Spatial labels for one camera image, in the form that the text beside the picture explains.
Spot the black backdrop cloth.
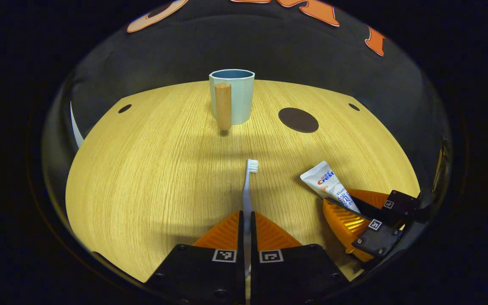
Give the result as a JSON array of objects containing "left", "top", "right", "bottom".
[{"left": 43, "top": 0, "right": 452, "bottom": 204}]

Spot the light blue cup wooden handle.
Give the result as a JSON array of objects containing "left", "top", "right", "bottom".
[{"left": 209, "top": 69, "right": 255, "bottom": 131}]

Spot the white toothbrush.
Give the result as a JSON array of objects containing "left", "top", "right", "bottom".
[{"left": 243, "top": 159, "right": 259, "bottom": 276}]

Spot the white toothpaste tube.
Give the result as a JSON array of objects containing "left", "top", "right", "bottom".
[{"left": 300, "top": 161, "right": 361, "bottom": 214}]

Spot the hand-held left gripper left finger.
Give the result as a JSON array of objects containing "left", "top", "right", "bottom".
[{"left": 144, "top": 211, "right": 247, "bottom": 305}]

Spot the dark brown round coaster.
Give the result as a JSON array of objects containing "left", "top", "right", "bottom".
[{"left": 278, "top": 107, "right": 319, "bottom": 133}]

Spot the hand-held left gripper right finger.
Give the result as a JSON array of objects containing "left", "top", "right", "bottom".
[{"left": 250, "top": 211, "right": 350, "bottom": 305}]

